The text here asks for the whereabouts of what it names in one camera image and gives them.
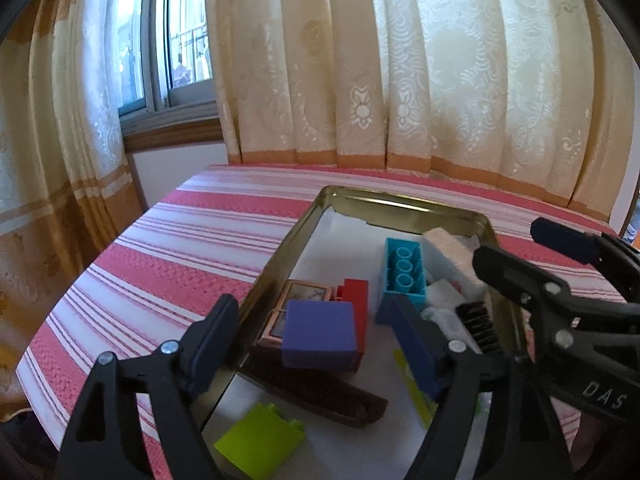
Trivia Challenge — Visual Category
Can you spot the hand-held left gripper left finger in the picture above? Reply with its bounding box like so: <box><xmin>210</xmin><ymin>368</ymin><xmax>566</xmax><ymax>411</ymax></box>
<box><xmin>57</xmin><ymin>294</ymin><xmax>241</xmax><ymax>480</ymax></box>

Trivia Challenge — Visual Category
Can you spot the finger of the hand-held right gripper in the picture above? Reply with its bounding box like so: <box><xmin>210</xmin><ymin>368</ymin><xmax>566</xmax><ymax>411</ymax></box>
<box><xmin>530</xmin><ymin>217</ymin><xmax>640</xmax><ymax>305</ymax></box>
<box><xmin>471</xmin><ymin>243</ymin><xmax>640</xmax><ymax>351</ymax></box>

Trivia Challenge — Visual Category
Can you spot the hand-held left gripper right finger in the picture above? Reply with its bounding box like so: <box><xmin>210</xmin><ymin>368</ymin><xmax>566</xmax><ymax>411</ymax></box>
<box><xmin>392</xmin><ymin>295</ymin><xmax>572</xmax><ymax>480</ymax></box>

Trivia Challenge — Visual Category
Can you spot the white charger plug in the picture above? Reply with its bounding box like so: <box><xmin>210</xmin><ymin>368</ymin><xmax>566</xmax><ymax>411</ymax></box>
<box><xmin>422</xmin><ymin>307</ymin><xmax>469</xmax><ymax>349</ymax></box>

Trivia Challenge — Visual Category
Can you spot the white box with red label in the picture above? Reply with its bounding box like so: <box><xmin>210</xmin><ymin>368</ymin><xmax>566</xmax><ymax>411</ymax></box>
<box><xmin>420</xmin><ymin>227</ymin><xmax>489</xmax><ymax>309</ymax></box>

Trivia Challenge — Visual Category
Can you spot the red toy brick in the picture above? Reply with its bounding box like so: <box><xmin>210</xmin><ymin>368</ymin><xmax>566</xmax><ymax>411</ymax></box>
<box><xmin>334</xmin><ymin>278</ymin><xmax>370</xmax><ymax>362</ymax></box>

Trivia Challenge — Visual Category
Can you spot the teal toy brick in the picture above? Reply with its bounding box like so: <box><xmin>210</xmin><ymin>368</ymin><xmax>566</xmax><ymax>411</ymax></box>
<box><xmin>374</xmin><ymin>237</ymin><xmax>429</xmax><ymax>326</ymax></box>

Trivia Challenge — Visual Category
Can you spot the purple box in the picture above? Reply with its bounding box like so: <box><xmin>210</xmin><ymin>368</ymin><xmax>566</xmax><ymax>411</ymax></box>
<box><xmin>282</xmin><ymin>300</ymin><xmax>365</xmax><ymax>374</ymax></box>

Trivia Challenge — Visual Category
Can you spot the green toy brick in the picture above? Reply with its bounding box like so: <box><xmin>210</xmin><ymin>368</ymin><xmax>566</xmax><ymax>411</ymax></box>
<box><xmin>213</xmin><ymin>402</ymin><xmax>307</xmax><ymax>479</ymax></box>

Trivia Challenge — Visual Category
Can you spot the brown ribbed bar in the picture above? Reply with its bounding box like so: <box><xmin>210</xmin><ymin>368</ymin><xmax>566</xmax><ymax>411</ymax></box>
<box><xmin>239</xmin><ymin>352</ymin><xmax>390</xmax><ymax>430</ymax></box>

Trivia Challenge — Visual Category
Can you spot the brown framed picture box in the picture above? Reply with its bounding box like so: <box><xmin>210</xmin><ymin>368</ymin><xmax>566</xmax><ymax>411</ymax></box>
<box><xmin>257</xmin><ymin>279</ymin><xmax>336</xmax><ymax>354</ymax></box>

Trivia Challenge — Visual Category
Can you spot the gold metal tin box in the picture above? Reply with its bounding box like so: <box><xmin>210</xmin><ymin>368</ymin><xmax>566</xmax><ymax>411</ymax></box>
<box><xmin>200</xmin><ymin>185</ymin><xmax>529</xmax><ymax>480</ymax></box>

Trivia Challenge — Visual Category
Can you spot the red striped sheet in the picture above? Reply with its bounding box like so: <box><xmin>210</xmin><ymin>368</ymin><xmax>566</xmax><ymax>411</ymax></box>
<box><xmin>15</xmin><ymin>164</ymin><xmax>640</xmax><ymax>480</ymax></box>

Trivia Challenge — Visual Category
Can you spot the wooden window sill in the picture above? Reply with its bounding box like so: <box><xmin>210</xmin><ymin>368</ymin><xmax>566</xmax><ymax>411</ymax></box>
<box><xmin>121</xmin><ymin>114</ymin><xmax>224</xmax><ymax>154</ymax></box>

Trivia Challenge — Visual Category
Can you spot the cream patterned curtain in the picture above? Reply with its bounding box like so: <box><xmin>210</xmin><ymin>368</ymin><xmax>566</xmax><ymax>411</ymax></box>
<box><xmin>204</xmin><ymin>0</ymin><xmax>640</xmax><ymax>222</ymax></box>

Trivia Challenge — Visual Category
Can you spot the cream and tan side curtain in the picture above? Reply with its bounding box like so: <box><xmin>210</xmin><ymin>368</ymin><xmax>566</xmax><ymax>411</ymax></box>
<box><xmin>0</xmin><ymin>0</ymin><xmax>147</xmax><ymax>411</ymax></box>

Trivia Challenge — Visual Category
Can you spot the window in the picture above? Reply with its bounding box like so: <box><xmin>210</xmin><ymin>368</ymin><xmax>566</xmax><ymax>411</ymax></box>
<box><xmin>116</xmin><ymin>0</ymin><xmax>217</xmax><ymax>117</ymax></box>

